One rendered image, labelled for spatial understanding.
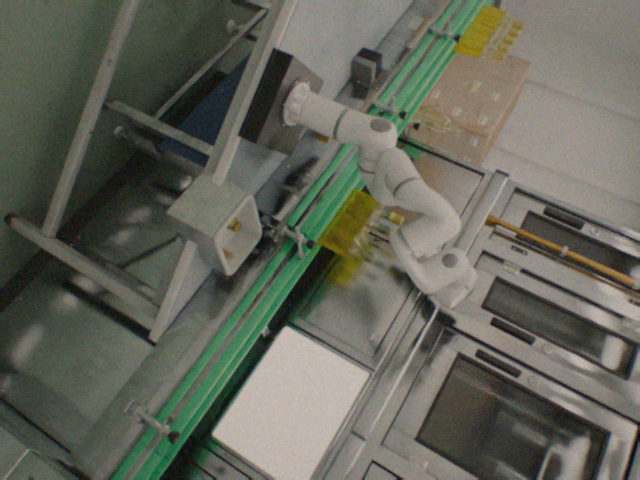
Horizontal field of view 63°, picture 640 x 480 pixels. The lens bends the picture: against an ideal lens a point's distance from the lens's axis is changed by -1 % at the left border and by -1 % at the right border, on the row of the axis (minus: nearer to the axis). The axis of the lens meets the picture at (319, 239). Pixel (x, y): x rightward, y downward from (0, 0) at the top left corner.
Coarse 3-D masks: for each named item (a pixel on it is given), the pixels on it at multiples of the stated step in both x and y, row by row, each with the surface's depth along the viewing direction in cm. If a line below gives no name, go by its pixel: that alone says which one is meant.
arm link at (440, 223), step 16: (400, 192) 127; (416, 192) 125; (432, 192) 125; (416, 208) 126; (432, 208) 123; (448, 208) 124; (416, 224) 127; (432, 224) 125; (448, 224) 124; (416, 240) 126; (432, 240) 126; (448, 240) 128; (416, 256) 128
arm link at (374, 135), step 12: (348, 108) 143; (348, 120) 140; (360, 120) 139; (372, 120) 139; (384, 120) 139; (336, 132) 142; (348, 132) 140; (360, 132) 138; (372, 132) 137; (384, 132) 136; (396, 132) 139; (360, 144) 141; (372, 144) 138; (384, 144) 137; (360, 156) 144; (372, 156) 141; (372, 168) 144
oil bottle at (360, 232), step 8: (336, 216) 177; (344, 216) 177; (328, 224) 176; (336, 224) 175; (344, 224) 175; (352, 224) 175; (360, 224) 175; (344, 232) 174; (352, 232) 174; (360, 232) 173; (368, 232) 175; (360, 240) 173
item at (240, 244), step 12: (240, 204) 143; (252, 204) 148; (240, 216) 158; (252, 216) 154; (252, 228) 161; (216, 240) 139; (228, 240) 161; (240, 240) 162; (252, 240) 162; (240, 252) 160; (228, 264) 158; (240, 264) 158
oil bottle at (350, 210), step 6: (342, 204) 179; (348, 204) 179; (354, 204) 179; (342, 210) 178; (348, 210) 178; (354, 210) 178; (360, 210) 178; (366, 210) 177; (348, 216) 177; (354, 216) 176; (360, 216) 176; (366, 216) 176; (372, 216) 176; (360, 222) 176; (366, 222) 175; (372, 222) 175; (372, 228) 177
